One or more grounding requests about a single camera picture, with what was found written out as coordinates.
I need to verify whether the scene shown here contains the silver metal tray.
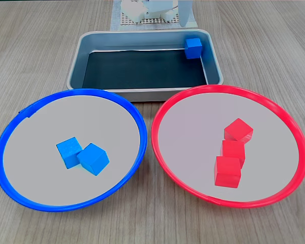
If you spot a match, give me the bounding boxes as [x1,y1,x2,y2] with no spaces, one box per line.
[66,29,224,102]

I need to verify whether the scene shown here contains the red rimmed white dish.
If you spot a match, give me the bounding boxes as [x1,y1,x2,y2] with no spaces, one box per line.
[150,84,305,209]

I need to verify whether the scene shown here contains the blue cube block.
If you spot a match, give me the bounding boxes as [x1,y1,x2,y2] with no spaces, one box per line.
[185,38,203,60]
[76,142,110,176]
[55,136,83,170]

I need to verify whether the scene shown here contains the blue rimmed white dish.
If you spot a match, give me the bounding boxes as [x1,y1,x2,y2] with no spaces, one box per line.
[0,88,148,213]

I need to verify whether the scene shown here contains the white mesh grip mat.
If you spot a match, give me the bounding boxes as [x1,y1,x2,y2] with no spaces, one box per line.
[120,11,180,26]

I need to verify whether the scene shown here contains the red cube block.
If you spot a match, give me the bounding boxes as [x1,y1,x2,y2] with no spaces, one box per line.
[220,139,246,169]
[223,117,254,143]
[213,156,242,189]

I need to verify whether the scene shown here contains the black tray liner mat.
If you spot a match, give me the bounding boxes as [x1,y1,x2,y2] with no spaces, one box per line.
[82,48,208,89]

